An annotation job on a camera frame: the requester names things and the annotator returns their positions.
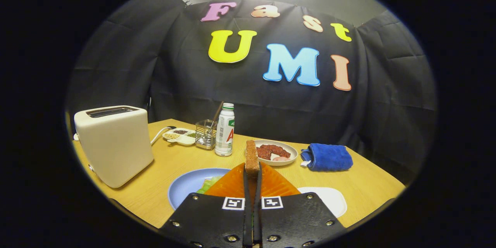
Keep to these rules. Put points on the brown wooden stick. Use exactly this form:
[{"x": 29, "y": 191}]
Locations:
[{"x": 217, "y": 112}]

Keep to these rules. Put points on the green lettuce leaf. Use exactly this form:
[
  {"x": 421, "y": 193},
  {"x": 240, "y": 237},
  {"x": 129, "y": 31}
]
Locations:
[{"x": 209, "y": 184}]

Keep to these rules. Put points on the blue folded towel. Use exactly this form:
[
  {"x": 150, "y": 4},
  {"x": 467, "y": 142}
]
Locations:
[{"x": 329, "y": 157}]

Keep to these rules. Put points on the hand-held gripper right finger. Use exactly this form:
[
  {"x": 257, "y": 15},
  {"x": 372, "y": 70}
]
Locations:
[{"x": 258, "y": 221}]

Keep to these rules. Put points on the blue round plate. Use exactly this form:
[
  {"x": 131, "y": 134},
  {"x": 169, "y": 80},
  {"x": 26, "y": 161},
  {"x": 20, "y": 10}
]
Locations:
[{"x": 186, "y": 186}]

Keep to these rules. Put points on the white square plate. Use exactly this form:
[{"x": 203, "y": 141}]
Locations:
[{"x": 329, "y": 199}]

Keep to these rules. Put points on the pink ham slice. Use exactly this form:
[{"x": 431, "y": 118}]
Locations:
[{"x": 281, "y": 158}]

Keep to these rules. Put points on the white drink bottle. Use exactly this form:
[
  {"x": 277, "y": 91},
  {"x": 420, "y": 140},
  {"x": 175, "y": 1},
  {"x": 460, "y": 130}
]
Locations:
[{"x": 225, "y": 131}]

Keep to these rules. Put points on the red-brown meat patty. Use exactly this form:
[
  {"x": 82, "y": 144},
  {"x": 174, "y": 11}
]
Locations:
[
  {"x": 279, "y": 149},
  {"x": 263, "y": 152}
]

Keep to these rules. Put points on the black backdrop cloth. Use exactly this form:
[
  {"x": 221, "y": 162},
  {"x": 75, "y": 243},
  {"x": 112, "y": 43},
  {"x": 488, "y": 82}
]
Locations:
[{"x": 186, "y": 85}]

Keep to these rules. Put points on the cream toaster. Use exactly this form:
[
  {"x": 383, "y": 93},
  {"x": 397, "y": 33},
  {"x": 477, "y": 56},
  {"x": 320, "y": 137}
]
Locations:
[{"x": 116, "y": 147}]

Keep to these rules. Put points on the toasted bread slice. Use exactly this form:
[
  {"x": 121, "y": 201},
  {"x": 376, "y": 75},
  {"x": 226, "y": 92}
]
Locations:
[{"x": 252, "y": 157}]

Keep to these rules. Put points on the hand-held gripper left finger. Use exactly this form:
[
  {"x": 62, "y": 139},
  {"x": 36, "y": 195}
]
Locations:
[{"x": 247, "y": 221}]

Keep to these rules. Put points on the beige round plate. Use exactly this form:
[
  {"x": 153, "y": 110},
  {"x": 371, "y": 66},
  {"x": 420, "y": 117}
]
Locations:
[{"x": 293, "y": 155}]

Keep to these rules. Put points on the white condiment dish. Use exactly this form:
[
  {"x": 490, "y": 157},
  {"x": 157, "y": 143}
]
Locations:
[{"x": 180, "y": 136}]

